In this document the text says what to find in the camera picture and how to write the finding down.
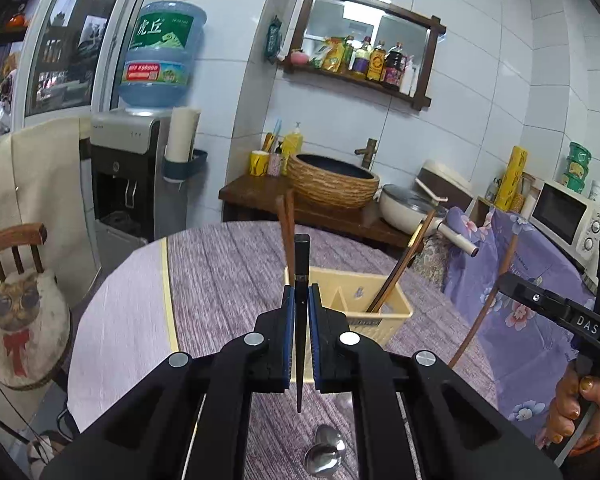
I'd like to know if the sliding window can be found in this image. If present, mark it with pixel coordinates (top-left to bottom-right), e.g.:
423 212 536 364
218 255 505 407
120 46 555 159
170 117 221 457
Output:
22 0 151 121

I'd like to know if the cat print seat cushion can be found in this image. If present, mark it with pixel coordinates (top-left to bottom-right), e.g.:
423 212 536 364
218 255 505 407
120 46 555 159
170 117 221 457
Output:
0 270 73 391

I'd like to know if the grey water dispenser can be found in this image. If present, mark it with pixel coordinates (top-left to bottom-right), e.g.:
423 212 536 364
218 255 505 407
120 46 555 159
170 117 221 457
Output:
89 109 193 261

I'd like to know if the cream cloth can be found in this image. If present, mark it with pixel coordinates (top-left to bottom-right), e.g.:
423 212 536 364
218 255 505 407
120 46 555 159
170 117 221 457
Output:
0 117 101 311

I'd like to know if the purple striped tablecloth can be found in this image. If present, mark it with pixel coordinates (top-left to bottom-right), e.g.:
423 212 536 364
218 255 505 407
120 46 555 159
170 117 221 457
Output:
165 222 501 480

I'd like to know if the cream plastic utensil holder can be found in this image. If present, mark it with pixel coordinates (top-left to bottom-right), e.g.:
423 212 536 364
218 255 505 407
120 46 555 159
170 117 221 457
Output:
284 266 415 383

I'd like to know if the white bottle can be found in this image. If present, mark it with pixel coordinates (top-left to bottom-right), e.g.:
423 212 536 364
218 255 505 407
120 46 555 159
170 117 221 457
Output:
400 55 417 96

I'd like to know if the pale table cover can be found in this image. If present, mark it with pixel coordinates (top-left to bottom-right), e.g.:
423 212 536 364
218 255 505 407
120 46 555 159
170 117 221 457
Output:
66 237 181 433

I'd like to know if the dark sauce bottle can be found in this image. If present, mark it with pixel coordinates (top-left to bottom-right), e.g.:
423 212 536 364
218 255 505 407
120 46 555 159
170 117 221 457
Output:
382 42 406 90

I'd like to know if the yellow soap pump bottle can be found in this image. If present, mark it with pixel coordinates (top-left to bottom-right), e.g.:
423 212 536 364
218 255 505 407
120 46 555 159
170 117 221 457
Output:
281 121 305 161

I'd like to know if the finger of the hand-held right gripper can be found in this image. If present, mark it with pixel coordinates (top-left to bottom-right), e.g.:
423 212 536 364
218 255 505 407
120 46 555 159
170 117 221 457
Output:
499 271 600 345

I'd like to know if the black chopstick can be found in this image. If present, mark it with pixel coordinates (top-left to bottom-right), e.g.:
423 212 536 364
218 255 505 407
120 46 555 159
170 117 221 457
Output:
294 234 312 413

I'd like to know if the orange wrist band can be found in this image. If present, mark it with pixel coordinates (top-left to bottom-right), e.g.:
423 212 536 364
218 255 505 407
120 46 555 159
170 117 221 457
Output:
569 422 600 457

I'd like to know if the bamboo style faucet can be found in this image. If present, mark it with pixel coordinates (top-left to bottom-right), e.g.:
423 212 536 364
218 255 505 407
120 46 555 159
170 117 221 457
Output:
355 138 379 170

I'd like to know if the yellow oil bottle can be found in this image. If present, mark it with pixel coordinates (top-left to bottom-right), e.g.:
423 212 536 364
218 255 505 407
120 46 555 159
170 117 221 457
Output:
352 37 373 78

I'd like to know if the purple floral cloth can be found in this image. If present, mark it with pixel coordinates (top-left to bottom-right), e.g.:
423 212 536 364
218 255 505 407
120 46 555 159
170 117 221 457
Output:
442 205 600 441

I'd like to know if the green wall packet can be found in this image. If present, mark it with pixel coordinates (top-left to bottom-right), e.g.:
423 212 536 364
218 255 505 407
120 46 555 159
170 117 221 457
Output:
265 15 285 65

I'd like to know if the yellow roll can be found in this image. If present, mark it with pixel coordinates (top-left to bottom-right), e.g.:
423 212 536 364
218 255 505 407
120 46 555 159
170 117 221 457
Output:
495 146 529 211

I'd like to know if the small-flower patterned cloth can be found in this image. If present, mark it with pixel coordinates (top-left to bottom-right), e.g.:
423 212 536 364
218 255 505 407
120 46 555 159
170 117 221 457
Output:
412 232 453 291

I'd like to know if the cream pot with glass lid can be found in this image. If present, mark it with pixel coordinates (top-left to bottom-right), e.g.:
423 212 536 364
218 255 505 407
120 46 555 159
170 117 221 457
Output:
378 184 481 256

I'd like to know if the blue water jug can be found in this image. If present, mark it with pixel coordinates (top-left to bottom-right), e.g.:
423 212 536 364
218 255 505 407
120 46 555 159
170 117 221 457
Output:
117 1 207 116

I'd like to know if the glass jar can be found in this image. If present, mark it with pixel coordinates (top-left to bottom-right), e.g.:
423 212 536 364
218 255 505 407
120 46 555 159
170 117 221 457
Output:
517 172 538 211

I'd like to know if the yellow packet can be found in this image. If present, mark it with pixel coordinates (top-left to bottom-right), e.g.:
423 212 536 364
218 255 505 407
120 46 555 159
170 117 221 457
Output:
320 37 348 73

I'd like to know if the wooden framed mirror shelf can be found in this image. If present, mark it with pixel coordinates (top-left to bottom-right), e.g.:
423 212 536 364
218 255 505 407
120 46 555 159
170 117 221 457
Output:
276 0 448 112

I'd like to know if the amber sauce bottle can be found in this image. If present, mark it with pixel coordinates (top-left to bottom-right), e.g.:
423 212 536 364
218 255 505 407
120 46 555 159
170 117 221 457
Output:
369 41 387 82

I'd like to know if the cream rice cooker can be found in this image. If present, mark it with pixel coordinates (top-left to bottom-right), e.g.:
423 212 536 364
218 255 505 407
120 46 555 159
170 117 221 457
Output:
422 160 473 196

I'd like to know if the white microwave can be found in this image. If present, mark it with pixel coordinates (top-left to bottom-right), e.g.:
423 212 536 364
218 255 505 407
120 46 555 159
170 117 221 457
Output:
528 178 600 273

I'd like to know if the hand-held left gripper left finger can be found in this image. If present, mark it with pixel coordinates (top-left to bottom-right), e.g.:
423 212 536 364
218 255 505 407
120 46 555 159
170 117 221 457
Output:
40 284 297 480

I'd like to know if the woven basket sink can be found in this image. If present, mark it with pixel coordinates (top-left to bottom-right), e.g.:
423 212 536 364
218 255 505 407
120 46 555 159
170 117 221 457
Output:
286 152 381 210

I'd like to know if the wooden counter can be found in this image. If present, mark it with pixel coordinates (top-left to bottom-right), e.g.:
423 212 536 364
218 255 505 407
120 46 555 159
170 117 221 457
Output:
218 175 416 251

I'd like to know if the brown wooden chopstick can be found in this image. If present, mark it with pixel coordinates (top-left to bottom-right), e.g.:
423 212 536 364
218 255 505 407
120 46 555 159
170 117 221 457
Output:
375 209 438 306
447 232 521 368
366 220 431 315
275 195 295 283

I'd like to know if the person's right hand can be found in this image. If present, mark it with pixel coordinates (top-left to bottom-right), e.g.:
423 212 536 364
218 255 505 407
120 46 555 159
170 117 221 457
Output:
547 370 600 456

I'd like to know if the dark blue cup holder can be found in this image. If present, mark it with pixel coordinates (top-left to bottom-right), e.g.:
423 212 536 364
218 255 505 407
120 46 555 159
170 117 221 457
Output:
161 149 209 183

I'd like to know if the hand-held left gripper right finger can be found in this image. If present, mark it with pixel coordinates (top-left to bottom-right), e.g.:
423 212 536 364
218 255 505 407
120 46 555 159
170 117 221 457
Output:
307 284 563 480

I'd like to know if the wooden-handled steel spoon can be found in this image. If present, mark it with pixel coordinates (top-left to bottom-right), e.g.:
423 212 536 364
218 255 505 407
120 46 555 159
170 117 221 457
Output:
302 445 343 477

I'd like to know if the wooden chair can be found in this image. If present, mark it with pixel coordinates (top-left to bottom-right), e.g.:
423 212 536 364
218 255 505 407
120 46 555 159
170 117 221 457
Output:
0 223 81 441

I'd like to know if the white ladle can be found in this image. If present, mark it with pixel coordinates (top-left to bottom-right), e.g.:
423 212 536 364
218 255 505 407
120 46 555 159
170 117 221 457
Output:
415 178 463 203

